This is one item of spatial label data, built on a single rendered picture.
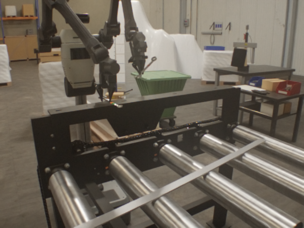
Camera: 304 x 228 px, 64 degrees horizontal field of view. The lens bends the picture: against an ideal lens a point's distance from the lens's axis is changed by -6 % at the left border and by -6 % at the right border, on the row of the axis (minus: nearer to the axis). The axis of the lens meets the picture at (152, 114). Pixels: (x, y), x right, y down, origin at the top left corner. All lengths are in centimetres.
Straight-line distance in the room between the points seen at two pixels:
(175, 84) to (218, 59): 420
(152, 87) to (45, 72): 191
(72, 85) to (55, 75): 279
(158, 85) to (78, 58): 221
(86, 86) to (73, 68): 16
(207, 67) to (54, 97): 489
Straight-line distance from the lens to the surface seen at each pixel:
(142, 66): 147
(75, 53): 186
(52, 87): 474
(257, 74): 469
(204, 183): 117
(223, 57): 807
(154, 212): 98
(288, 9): 1241
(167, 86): 397
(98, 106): 125
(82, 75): 188
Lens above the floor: 150
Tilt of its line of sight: 17 degrees down
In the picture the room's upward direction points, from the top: straight up
